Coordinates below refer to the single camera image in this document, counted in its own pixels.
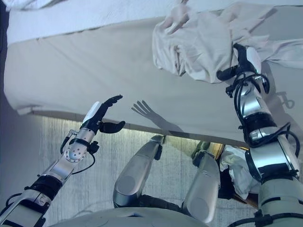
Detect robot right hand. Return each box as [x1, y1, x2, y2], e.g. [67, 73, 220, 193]
[216, 43, 262, 81]

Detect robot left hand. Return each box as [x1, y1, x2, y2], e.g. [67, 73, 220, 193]
[79, 95, 126, 135]

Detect beige garment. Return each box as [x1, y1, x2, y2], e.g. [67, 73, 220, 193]
[151, 0, 303, 84]

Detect white garment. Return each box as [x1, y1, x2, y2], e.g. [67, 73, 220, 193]
[218, 144, 261, 201]

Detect upholstered bed base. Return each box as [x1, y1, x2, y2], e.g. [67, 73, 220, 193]
[30, 109, 250, 149]

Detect beige bedspread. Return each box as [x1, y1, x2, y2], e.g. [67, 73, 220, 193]
[3, 35, 303, 145]

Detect silver robot left leg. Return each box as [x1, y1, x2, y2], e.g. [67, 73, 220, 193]
[112, 134, 167, 209]

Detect silver robot leg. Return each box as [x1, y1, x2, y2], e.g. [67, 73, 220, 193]
[112, 134, 167, 209]
[181, 150, 223, 225]

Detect green robot right foot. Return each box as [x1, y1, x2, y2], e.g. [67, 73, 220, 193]
[190, 140, 211, 162]

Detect grey robot torso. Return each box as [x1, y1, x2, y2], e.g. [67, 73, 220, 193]
[47, 207, 202, 227]

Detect white textured coverlet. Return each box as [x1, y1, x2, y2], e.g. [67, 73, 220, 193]
[6, 0, 238, 46]

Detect silver robot right leg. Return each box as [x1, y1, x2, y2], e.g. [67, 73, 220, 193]
[181, 150, 223, 225]

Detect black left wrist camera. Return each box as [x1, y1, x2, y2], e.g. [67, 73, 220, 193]
[88, 140, 100, 154]

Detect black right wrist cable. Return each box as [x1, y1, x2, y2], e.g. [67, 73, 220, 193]
[225, 70, 301, 167]

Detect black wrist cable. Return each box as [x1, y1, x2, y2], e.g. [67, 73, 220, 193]
[225, 70, 301, 167]
[60, 131, 97, 176]

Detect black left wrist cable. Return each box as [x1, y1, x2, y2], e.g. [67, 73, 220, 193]
[60, 131, 97, 176]

